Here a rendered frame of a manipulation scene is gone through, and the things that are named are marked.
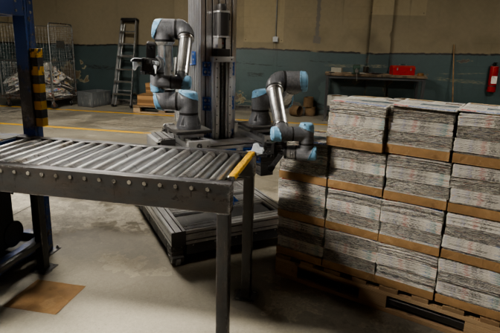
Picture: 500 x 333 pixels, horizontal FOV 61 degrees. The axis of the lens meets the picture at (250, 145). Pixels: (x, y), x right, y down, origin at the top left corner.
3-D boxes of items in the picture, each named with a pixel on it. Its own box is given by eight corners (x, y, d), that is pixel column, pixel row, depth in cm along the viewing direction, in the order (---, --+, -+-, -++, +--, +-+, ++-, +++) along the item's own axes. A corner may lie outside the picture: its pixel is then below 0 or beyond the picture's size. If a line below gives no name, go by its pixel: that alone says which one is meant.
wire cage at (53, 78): (77, 105, 927) (72, 24, 889) (53, 109, 848) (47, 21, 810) (29, 102, 950) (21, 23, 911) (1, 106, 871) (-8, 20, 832)
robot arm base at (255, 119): (244, 122, 286) (245, 107, 284) (264, 120, 293) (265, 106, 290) (254, 125, 273) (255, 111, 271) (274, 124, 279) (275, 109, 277)
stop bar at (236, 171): (255, 154, 206) (255, 151, 205) (235, 181, 164) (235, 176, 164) (248, 154, 206) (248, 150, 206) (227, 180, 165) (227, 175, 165)
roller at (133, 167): (168, 156, 218) (167, 147, 217) (124, 183, 173) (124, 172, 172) (158, 155, 219) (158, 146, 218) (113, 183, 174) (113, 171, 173)
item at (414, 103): (408, 99, 227) (408, 97, 227) (466, 105, 212) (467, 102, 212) (389, 106, 197) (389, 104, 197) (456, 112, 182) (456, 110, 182)
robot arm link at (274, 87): (263, 65, 236) (273, 132, 205) (283, 66, 237) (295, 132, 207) (260, 81, 245) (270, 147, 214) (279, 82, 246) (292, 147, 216)
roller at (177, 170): (205, 157, 214) (202, 148, 214) (171, 185, 169) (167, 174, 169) (197, 160, 216) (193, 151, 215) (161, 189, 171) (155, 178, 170)
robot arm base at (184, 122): (173, 126, 265) (172, 110, 262) (196, 125, 271) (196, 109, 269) (180, 130, 251) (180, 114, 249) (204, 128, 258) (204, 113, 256)
